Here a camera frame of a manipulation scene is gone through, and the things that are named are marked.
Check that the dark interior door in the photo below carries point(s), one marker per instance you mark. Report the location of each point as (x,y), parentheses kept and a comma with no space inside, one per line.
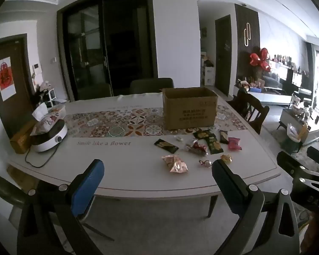
(223,58)

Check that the dark wooden chair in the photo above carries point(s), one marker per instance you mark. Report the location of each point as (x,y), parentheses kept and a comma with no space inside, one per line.
(252,106)

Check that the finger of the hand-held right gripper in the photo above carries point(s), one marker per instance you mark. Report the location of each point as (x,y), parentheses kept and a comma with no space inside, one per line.
(292,166)

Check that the floral tissue pouch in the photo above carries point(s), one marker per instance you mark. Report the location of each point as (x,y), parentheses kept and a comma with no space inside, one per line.
(46,123)

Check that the trash bin with bag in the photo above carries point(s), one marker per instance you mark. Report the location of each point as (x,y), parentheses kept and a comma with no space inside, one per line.
(292,143)

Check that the dark slatted wall panel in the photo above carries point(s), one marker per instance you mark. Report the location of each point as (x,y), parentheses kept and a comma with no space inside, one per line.
(251,21)

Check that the green snack packet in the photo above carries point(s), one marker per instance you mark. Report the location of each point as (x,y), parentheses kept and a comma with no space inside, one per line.
(202,135)
(214,145)

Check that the coffee table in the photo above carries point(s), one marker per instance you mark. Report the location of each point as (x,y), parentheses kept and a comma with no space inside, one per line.
(316,135)

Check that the red door poster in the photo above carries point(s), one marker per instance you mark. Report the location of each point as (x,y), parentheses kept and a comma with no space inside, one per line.
(5,78)

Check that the small pink candy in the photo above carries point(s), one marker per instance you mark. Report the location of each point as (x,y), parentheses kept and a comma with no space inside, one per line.
(205,163)

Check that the dark brown snack packet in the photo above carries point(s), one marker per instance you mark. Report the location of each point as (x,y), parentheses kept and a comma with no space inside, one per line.
(223,137)

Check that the white low cabinet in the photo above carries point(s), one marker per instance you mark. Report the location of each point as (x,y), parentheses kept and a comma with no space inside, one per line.
(273,98)

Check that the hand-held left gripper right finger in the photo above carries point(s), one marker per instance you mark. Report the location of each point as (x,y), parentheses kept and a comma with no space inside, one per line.
(227,188)

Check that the dark sliding glass door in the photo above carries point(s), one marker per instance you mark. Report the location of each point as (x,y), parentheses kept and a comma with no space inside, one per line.
(122,45)

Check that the brown entrance door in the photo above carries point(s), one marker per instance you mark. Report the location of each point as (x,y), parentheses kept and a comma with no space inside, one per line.
(18,66)

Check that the pink foil snack packet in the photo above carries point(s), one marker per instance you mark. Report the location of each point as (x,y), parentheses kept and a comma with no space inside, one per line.
(179,168)
(169,160)

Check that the white patterned tablecloth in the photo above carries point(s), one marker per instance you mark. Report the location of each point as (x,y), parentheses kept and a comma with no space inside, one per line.
(109,159)

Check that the dining table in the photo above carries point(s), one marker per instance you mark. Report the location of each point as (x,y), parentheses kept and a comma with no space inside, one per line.
(212,207)

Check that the brown cardboard box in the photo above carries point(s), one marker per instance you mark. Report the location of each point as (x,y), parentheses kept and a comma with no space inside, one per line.
(188,111)

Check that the red balloon decoration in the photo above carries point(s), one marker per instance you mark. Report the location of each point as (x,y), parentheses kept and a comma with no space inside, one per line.
(255,59)

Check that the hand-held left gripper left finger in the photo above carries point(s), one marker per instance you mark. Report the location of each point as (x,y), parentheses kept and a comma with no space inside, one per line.
(87,188)

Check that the black snack packet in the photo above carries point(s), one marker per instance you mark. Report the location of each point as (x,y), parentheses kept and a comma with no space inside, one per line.
(166,146)

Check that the white intercom panel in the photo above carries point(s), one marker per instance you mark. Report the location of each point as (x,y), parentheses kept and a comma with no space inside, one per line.
(36,70)

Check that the yellow box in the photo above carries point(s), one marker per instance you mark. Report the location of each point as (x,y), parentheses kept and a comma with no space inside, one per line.
(21,140)

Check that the white hallway box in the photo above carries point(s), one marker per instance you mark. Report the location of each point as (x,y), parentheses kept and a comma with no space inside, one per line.
(209,75)

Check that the wall switch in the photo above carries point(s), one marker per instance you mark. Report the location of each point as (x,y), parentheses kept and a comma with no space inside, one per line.
(53,60)

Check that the plush toy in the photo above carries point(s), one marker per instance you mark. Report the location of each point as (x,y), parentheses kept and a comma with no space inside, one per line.
(44,85)

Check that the gold candy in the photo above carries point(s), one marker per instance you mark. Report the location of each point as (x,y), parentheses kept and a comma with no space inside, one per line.
(226,158)

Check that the wall shelf with ornaments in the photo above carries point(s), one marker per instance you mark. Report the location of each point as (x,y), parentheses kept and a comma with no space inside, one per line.
(287,63)

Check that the white electric cooker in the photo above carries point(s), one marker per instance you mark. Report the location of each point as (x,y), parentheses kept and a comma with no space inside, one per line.
(51,139)

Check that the white and red snack packet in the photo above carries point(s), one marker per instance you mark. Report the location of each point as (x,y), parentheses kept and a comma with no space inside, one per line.
(194,152)

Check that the white storage cube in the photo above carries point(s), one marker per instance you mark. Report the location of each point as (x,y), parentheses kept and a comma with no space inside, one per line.
(53,95)

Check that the small white candy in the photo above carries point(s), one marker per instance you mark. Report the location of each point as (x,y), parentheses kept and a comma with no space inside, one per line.
(178,138)

